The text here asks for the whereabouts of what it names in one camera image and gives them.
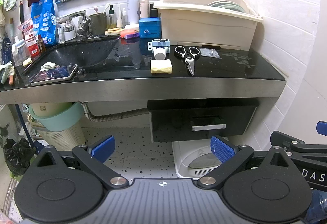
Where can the black drawer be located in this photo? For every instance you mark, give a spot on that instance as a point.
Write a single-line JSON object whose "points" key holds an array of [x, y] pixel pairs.
{"points": [[173, 121]]}

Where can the white tube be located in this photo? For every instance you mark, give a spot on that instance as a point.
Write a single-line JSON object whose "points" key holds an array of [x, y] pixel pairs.
{"points": [[119, 18]]}

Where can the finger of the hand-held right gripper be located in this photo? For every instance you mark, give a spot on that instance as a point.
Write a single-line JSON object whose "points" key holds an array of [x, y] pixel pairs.
{"points": [[304, 148], [322, 128]]}

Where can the beige laundry basket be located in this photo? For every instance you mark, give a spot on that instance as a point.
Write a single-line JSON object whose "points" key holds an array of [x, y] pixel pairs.
{"points": [[66, 137]]}

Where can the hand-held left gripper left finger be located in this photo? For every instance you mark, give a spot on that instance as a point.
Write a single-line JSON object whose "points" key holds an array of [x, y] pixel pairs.
{"points": [[103, 149]]}

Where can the wooden soap dish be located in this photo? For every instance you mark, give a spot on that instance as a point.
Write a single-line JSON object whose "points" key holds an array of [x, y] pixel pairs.
{"points": [[113, 31]]}

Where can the small clear plastic bag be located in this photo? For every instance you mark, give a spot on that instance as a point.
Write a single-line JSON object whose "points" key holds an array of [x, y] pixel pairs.
{"points": [[209, 52]]}

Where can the white faucet filter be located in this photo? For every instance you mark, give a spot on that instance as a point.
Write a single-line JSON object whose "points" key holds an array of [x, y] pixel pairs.
{"points": [[69, 31]]}

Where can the beige dish rack box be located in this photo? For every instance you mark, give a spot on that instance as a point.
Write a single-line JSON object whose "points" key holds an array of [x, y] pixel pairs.
{"points": [[204, 27]]}

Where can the black pump bottle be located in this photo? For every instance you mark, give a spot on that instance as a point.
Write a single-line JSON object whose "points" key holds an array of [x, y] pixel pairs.
{"points": [[111, 10]]}

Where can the red packets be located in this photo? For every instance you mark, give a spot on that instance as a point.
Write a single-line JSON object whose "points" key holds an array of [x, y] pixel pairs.
{"points": [[29, 37]]}

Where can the smartphone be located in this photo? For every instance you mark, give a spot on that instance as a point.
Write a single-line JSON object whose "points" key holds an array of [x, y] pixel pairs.
{"points": [[55, 74]]}

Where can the black hanging brush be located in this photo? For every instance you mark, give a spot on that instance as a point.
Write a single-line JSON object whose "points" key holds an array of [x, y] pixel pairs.
{"points": [[22, 11]]}

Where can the pink toothbrush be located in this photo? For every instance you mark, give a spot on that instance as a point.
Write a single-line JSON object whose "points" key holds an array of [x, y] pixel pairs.
{"points": [[96, 10]]}

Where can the dark green mug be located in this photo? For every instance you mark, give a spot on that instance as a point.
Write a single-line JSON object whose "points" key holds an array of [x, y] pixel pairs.
{"points": [[98, 23]]}

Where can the white toothbrush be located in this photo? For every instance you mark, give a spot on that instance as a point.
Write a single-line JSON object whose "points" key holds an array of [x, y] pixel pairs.
{"points": [[106, 8]]}

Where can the black sink basin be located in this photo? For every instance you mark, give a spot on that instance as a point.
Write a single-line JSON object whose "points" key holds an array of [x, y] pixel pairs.
{"points": [[76, 52]]}

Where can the metal faucet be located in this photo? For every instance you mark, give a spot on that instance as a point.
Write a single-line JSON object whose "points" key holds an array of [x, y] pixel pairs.
{"points": [[81, 22]]}

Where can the black white scissors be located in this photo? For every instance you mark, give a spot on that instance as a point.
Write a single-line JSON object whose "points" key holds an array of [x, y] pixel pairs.
{"points": [[189, 56]]}

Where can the small black jar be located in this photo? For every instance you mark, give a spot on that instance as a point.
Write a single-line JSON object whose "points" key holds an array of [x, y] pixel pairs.
{"points": [[153, 13]]}

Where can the blue detergent bag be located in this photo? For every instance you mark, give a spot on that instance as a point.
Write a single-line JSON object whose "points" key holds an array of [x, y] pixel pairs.
{"points": [[44, 19]]}

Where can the blue box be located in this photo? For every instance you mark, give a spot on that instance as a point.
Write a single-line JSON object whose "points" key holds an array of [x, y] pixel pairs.
{"points": [[150, 28]]}

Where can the black trash bag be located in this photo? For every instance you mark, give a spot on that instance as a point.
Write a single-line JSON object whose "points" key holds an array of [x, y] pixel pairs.
{"points": [[18, 157]]}

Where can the white cloth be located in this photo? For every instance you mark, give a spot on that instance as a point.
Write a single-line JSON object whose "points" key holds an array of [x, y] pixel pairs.
{"points": [[48, 65]]}

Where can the mop pole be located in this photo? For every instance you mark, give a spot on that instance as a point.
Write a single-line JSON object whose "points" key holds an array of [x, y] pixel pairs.
{"points": [[24, 126]]}

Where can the yellow sponge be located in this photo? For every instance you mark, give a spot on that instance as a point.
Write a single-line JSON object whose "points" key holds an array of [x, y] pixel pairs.
{"points": [[161, 66]]}

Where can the white plastic tray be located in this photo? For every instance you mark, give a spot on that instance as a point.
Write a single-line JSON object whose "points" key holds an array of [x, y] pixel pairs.
{"points": [[184, 160]]}

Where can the small dropper bottle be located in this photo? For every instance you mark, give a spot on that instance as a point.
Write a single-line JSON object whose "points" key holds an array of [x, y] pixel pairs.
{"points": [[124, 18]]}

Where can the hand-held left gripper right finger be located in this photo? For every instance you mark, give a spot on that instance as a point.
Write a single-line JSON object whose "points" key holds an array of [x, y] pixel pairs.
{"points": [[222, 149]]}

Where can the cleaning brushes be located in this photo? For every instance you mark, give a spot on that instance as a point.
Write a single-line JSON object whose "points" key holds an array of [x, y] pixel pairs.
{"points": [[6, 73]]}

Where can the teal plastic basin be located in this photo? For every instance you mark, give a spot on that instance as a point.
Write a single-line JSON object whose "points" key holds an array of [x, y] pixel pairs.
{"points": [[61, 116]]}

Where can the tall white bottle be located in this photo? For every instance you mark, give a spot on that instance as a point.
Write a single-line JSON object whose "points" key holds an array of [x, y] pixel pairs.
{"points": [[132, 6]]}

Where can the pink spray bottle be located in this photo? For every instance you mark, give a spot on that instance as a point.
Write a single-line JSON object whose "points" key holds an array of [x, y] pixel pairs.
{"points": [[144, 6]]}

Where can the stack of green plates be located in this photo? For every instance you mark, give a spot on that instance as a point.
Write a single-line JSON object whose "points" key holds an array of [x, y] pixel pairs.
{"points": [[227, 6]]}

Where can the purple and orange soap packs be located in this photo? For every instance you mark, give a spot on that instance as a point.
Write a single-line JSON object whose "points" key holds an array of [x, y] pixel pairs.
{"points": [[129, 33]]}

